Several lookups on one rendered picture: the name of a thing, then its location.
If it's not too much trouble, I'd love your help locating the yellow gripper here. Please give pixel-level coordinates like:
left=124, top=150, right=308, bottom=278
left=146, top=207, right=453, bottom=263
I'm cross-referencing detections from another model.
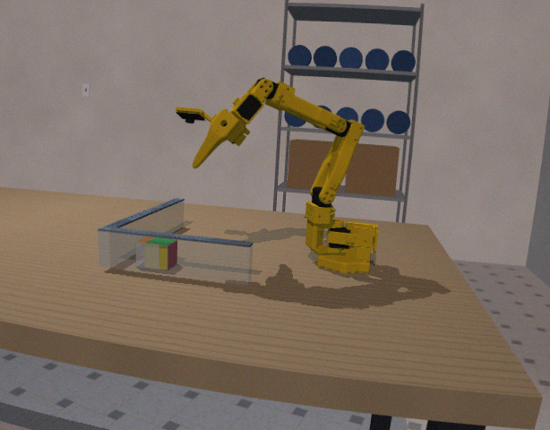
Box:
left=176, top=107, right=250, bottom=168

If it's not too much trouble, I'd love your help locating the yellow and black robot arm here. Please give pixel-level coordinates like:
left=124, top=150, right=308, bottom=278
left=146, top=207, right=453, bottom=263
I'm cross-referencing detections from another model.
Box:
left=231, top=78, right=376, bottom=273

